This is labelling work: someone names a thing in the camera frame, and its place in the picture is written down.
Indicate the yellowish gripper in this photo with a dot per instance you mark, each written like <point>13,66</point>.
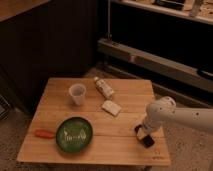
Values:
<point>141,134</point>

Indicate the black eraser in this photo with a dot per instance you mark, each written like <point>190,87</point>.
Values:
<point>147,141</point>

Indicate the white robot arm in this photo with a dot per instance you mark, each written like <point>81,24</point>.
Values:
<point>165,109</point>

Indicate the white sponge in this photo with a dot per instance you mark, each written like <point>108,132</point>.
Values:
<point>111,107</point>

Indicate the small white bottle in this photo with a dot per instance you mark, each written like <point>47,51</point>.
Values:
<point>104,88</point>

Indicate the wooden table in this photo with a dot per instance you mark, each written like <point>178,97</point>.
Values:
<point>114,141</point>

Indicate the green plate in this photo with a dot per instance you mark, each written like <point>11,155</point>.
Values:
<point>74,135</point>

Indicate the translucent plastic cup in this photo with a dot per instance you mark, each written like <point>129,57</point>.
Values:
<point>78,93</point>

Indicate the orange carrot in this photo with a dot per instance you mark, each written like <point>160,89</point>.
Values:
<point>44,134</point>

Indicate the upper shelf board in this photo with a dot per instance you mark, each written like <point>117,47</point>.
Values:
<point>195,10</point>

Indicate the grey metal shelf rail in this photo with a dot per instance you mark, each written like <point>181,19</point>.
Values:
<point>166,67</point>

